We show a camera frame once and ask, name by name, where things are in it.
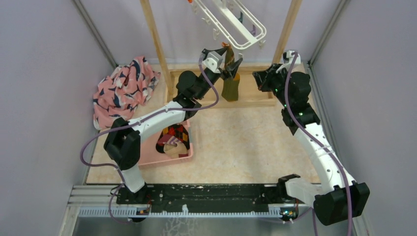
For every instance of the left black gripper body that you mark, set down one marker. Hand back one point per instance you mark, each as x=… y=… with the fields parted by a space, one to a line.
x=216 y=75

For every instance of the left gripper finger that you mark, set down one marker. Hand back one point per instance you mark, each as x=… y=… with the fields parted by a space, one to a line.
x=220 y=51
x=230 y=71

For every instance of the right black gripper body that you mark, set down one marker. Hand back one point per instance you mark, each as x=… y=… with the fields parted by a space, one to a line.
x=275 y=82

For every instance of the green striped sock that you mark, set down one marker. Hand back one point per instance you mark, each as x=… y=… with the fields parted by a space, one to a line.
x=230 y=87

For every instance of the beige purple sock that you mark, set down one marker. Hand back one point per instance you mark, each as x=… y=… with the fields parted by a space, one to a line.
x=173 y=147

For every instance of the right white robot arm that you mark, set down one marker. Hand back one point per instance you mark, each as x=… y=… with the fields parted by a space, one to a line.
x=339 y=196

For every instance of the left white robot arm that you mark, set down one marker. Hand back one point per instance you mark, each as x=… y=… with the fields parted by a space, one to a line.
x=125 y=137

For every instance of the argyle patterned sock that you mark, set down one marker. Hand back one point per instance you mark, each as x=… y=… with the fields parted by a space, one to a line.
x=177 y=130

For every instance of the pink patterned cloth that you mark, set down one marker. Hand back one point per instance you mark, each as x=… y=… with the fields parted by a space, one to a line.
x=121 y=93

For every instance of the pink plastic basket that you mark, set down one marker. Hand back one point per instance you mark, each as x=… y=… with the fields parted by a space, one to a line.
x=150 y=157

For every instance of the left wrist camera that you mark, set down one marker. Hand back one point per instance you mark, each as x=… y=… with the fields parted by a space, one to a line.
x=212 y=60

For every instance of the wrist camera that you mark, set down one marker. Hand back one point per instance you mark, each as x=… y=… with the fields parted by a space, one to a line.
x=212 y=60
x=291 y=59

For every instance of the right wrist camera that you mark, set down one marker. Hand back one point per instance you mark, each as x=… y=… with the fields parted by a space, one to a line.
x=291 y=59

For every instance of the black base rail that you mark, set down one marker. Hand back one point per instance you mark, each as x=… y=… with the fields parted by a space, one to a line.
x=261 y=201

